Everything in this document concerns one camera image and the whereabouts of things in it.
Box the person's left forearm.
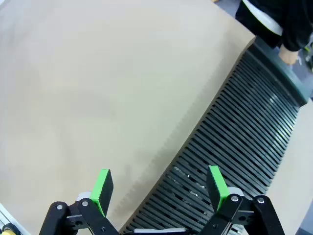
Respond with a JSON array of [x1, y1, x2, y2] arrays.
[[281, 0, 313, 52]]

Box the aluminium frame rail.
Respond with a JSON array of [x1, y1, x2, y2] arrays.
[[0, 202, 29, 235]]

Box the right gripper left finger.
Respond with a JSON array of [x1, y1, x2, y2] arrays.
[[39, 168, 120, 235]]

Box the person in black jacket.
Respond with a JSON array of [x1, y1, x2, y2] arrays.
[[234, 0, 284, 49]]

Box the person's left hand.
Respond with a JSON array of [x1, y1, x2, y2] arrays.
[[278, 45, 299, 66]]

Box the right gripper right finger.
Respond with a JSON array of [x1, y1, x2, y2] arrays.
[[200, 165, 286, 235]]

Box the black slotted PCB rack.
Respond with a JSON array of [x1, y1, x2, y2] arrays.
[[119, 43, 310, 235]]

